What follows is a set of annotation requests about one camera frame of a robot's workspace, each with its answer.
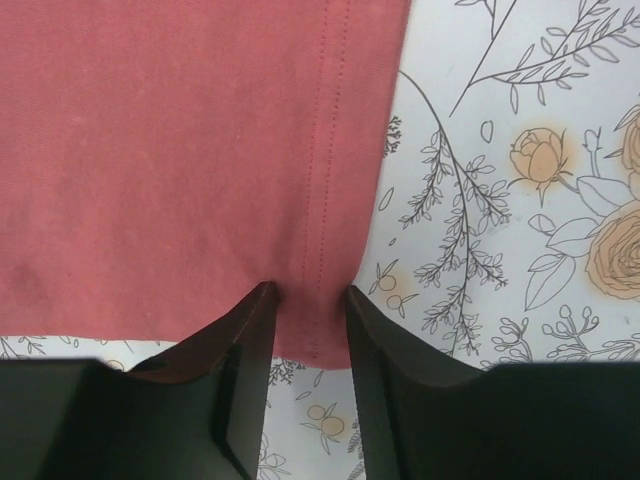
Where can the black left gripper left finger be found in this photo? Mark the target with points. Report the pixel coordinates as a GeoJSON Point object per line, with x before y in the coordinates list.
{"type": "Point", "coordinates": [193, 411]}

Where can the salmon pink t shirt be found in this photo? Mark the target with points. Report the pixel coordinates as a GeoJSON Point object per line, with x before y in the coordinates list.
{"type": "Point", "coordinates": [159, 159]}

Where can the floral patterned table mat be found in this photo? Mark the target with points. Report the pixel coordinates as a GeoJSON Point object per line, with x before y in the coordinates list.
{"type": "Point", "coordinates": [505, 226]}

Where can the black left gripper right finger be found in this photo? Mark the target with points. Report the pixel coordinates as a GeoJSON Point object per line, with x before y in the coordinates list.
{"type": "Point", "coordinates": [425, 415]}

